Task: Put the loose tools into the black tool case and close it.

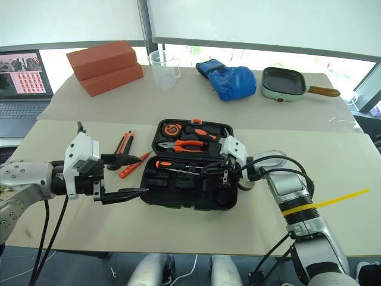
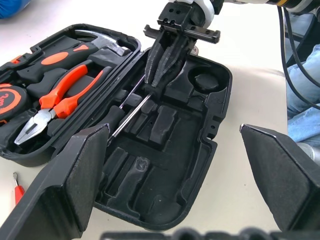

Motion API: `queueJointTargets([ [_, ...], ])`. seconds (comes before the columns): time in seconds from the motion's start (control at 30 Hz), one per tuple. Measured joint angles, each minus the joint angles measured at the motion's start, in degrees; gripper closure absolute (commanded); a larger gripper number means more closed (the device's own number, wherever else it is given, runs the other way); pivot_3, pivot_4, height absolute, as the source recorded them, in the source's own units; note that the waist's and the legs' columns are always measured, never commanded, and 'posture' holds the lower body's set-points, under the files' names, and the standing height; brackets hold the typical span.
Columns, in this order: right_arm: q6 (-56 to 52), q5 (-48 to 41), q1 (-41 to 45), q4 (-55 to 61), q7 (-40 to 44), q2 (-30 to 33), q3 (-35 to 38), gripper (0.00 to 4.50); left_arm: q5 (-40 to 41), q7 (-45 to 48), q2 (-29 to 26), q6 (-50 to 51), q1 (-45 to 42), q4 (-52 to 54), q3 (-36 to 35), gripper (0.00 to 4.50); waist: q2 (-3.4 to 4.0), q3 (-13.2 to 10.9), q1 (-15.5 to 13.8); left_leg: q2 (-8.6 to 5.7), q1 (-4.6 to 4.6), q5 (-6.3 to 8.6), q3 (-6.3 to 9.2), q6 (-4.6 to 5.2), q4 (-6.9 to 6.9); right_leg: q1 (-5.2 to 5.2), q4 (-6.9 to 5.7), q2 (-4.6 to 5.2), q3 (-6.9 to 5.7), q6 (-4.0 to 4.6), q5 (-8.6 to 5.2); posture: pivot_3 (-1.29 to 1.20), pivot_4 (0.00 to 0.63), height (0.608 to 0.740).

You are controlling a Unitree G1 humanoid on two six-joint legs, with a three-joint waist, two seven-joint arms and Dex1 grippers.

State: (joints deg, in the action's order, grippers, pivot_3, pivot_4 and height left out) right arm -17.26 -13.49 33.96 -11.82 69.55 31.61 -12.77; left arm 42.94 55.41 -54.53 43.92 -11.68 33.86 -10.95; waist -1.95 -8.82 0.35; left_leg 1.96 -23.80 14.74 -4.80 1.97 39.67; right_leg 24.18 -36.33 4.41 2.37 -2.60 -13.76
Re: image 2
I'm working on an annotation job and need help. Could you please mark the person's leg in blue jeans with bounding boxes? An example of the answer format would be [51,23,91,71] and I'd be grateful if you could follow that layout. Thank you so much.
[285,43,320,161]

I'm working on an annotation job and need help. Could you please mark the black handled screwdriver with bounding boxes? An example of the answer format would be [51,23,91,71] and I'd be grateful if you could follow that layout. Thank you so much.
[107,74,147,134]
[109,93,153,142]

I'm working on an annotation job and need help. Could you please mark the small red handled screwdriver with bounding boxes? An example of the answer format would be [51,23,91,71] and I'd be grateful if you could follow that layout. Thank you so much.
[12,171,26,206]

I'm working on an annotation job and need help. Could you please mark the black plastic tool case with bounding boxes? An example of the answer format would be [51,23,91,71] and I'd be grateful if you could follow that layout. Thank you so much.
[0,23,233,231]

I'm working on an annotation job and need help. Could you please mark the blue round object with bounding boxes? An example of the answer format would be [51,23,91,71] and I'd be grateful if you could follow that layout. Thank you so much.
[0,0,34,20]

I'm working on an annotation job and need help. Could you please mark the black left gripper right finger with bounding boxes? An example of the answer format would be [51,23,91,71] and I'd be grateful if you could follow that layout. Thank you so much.
[239,123,320,232]

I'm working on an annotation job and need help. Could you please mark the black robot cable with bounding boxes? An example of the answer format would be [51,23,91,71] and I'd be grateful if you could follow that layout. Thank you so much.
[276,5,320,109]
[284,9,320,82]

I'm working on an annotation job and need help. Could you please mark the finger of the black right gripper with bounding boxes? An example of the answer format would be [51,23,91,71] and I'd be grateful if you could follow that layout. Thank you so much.
[152,34,191,89]
[145,31,166,86]

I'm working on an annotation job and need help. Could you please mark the hammer with black orange handle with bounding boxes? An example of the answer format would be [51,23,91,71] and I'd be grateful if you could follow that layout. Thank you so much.
[16,29,132,84]

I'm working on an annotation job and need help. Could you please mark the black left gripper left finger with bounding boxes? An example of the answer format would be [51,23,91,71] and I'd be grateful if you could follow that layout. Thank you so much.
[0,123,111,240]

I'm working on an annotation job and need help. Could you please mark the orange handled combination pliers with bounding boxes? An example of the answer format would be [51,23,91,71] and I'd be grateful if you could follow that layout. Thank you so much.
[13,63,105,146]

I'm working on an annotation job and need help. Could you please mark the black orange tape measure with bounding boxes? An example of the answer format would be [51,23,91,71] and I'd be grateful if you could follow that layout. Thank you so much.
[0,83,32,125]

